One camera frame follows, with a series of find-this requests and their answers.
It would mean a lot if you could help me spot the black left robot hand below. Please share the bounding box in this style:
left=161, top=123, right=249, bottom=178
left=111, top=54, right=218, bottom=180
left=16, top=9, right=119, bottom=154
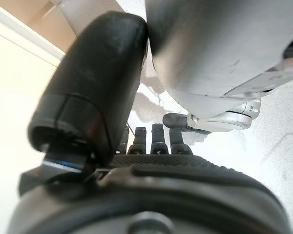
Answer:
left=6, top=11, right=288, bottom=234

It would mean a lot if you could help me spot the grey left robot leg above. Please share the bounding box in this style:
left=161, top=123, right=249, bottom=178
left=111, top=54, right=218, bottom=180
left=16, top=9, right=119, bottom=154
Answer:
left=145, top=0, right=293, bottom=135

